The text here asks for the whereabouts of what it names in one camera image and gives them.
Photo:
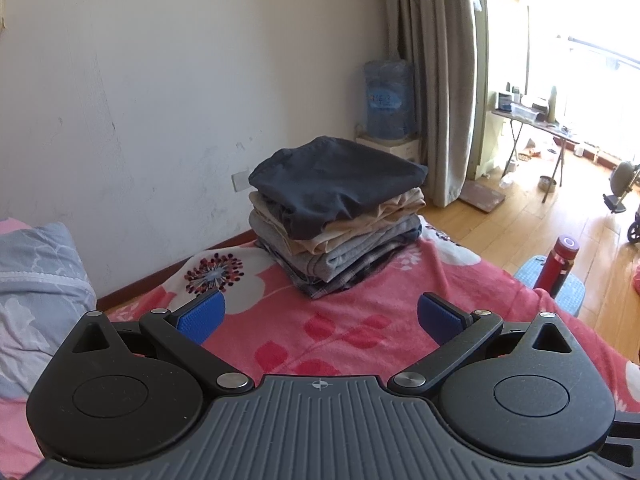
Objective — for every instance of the folding table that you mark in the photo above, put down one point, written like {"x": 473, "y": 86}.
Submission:
{"x": 550, "y": 127}

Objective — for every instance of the green bottle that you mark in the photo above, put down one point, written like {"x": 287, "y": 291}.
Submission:
{"x": 554, "y": 105}

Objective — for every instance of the white water dispenser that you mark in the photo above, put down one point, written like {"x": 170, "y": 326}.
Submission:
{"x": 400, "y": 150}

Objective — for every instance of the grey folded garment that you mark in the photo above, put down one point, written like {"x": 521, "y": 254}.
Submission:
{"x": 350, "y": 257}

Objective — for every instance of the metal bowl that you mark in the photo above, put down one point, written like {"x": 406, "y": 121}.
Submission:
{"x": 547, "y": 183}

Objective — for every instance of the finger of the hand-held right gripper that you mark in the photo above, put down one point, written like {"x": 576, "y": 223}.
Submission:
{"x": 627, "y": 417}

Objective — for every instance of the wheelchair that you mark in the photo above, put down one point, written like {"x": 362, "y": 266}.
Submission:
{"x": 622, "y": 175}

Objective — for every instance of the red thermos bottle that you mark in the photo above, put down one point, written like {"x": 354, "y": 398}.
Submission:
{"x": 555, "y": 265}

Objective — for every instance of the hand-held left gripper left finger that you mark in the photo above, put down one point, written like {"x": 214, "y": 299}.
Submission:
{"x": 200, "y": 317}

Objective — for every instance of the beige curtain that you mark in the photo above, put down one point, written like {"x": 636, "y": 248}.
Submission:
{"x": 435, "y": 60}

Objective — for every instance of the wall socket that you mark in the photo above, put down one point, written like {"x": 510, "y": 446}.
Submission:
{"x": 240, "y": 181}

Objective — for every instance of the pink floral blanket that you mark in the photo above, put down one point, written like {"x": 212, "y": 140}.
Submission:
{"x": 375, "y": 310}

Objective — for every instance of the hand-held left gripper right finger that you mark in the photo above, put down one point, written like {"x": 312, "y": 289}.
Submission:
{"x": 440, "y": 317}

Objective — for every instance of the clear plastic box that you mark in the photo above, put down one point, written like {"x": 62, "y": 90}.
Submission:
{"x": 525, "y": 112}

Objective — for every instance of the blue textured stool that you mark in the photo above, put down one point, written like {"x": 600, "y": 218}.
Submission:
{"x": 570, "y": 295}

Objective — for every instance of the brown floor board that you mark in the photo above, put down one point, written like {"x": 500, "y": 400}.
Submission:
{"x": 482, "y": 197}

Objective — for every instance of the dark navy pants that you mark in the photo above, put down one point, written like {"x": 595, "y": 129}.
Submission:
{"x": 330, "y": 180}

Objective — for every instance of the beige folded garment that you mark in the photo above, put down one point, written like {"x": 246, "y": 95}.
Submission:
{"x": 385, "y": 207}

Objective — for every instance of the blue-grey floral pillow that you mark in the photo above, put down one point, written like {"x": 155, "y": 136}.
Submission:
{"x": 40, "y": 285}

